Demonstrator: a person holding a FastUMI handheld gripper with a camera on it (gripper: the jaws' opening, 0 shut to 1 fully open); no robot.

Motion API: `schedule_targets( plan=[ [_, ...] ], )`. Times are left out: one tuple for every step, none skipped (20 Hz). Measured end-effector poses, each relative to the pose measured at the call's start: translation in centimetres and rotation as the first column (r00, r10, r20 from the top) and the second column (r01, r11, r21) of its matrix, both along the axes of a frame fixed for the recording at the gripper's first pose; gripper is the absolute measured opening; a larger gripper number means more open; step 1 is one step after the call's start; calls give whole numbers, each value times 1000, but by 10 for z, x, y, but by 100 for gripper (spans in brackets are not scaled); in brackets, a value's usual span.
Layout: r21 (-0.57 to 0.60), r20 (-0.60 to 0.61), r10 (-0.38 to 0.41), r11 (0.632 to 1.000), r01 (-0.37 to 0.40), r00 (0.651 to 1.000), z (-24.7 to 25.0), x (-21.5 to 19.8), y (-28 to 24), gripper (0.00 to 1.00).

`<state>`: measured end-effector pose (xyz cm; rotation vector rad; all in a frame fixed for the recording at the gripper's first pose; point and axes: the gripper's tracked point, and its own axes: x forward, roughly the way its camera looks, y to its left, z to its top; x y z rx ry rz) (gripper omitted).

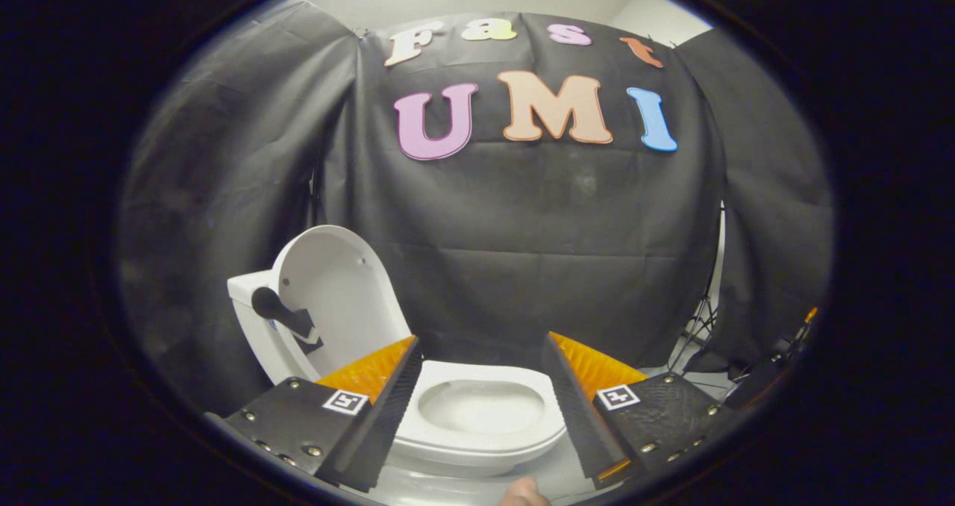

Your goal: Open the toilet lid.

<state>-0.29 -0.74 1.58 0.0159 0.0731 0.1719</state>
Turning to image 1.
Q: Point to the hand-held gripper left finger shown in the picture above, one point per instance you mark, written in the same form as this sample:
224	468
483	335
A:
373	431

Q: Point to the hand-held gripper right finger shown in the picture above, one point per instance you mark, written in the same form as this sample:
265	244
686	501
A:
582	424

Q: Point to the white toilet lid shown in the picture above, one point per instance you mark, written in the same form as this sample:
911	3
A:
343	282

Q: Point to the white toilet seat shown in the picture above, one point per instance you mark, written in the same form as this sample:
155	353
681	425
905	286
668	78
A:
548	424

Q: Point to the white ceramic toilet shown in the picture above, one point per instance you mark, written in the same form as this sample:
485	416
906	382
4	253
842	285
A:
462	466

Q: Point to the white toilet tank cover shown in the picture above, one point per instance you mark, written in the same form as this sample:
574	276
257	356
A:
250	282

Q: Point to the black tripod stand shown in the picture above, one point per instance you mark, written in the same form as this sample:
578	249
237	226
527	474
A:
701	319

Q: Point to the dark equipment with orange part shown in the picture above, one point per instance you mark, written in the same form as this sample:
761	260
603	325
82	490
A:
753	386

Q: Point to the black backdrop cloth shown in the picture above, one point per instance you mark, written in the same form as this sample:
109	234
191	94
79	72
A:
522	215

